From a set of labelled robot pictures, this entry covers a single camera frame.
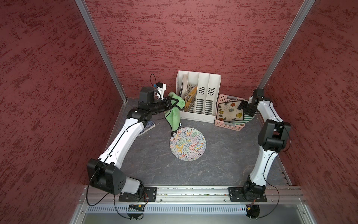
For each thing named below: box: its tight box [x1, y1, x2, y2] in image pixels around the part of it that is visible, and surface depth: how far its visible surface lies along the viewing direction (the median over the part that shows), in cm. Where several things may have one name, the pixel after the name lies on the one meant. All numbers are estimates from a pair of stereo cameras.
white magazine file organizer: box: [175, 70, 222, 124], surface depth 108 cm
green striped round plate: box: [226, 114, 255, 125], surface depth 98 cm
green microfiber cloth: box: [164, 91, 186, 132], surface depth 75 cm
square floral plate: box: [216, 100, 244, 122], surface depth 109 cm
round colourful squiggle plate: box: [169, 126, 207, 162], surface depth 94 cm
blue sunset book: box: [137, 120, 156, 137], surface depth 103 cm
